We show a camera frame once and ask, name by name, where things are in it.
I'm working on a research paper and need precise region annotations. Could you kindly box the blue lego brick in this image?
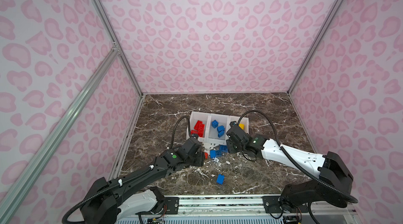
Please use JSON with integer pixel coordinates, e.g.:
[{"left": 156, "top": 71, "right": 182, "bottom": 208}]
[
  {"left": 211, "top": 120, "right": 218, "bottom": 128},
  {"left": 217, "top": 125, "right": 225, "bottom": 138},
  {"left": 219, "top": 145, "right": 228, "bottom": 153},
  {"left": 216, "top": 174, "right": 225, "bottom": 185},
  {"left": 210, "top": 150, "right": 217, "bottom": 159}
]

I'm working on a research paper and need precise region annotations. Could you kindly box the long red lego brick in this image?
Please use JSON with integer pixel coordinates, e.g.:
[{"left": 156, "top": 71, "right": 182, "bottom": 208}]
[{"left": 191, "top": 121, "right": 205, "bottom": 137}]

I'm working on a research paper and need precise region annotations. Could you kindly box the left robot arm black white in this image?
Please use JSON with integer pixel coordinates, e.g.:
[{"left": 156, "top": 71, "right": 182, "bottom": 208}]
[{"left": 79, "top": 137, "right": 205, "bottom": 224}]

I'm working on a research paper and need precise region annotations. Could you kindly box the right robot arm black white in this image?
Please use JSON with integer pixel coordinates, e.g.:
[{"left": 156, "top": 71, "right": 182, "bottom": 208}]
[{"left": 226, "top": 121, "right": 353, "bottom": 211}]

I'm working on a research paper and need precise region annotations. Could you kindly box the white three-compartment bin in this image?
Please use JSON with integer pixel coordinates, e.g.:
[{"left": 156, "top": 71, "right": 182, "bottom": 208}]
[{"left": 190, "top": 112, "right": 240, "bottom": 150}]

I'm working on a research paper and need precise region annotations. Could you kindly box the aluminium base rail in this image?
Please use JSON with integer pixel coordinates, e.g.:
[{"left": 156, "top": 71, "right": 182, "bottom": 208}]
[{"left": 84, "top": 193, "right": 360, "bottom": 224}]

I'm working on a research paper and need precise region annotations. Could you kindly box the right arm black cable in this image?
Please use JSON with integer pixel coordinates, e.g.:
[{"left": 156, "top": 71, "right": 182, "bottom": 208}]
[{"left": 237, "top": 109, "right": 359, "bottom": 204}]

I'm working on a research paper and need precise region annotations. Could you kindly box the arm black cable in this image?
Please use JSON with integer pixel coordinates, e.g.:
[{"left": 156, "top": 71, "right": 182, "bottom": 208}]
[
  {"left": 237, "top": 109, "right": 359, "bottom": 204},
  {"left": 62, "top": 116, "right": 191, "bottom": 224}
]

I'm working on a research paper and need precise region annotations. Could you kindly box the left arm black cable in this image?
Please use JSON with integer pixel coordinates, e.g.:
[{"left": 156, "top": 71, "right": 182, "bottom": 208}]
[{"left": 62, "top": 116, "right": 191, "bottom": 224}]

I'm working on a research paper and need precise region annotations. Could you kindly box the aluminium frame strut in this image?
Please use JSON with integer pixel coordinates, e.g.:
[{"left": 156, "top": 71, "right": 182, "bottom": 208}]
[{"left": 1, "top": 48, "right": 119, "bottom": 219}]

